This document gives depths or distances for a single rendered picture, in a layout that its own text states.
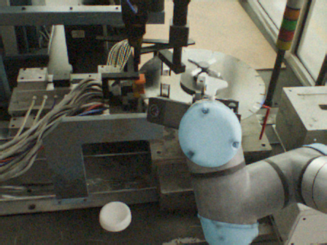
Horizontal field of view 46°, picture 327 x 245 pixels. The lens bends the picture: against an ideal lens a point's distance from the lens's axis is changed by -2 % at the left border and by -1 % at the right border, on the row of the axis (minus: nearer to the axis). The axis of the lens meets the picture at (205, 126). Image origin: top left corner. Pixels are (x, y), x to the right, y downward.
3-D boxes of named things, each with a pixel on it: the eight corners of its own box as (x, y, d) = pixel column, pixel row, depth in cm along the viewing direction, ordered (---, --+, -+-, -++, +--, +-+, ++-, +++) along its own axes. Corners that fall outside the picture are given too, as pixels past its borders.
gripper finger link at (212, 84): (227, 77, 79) (225, 106, 73) (198, 74, 79) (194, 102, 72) (229, 65, 77) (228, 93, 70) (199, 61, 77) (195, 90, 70)
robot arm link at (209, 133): (185, 181, 46) (170, 111, 45) (188, 161, 57) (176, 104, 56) (250, 168, 46) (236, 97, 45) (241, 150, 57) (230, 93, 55)
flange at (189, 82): (195, 100, 92) (196, 91, 90) (171, 76, 98) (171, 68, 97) (232, 87, 97) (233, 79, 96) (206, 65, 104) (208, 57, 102)
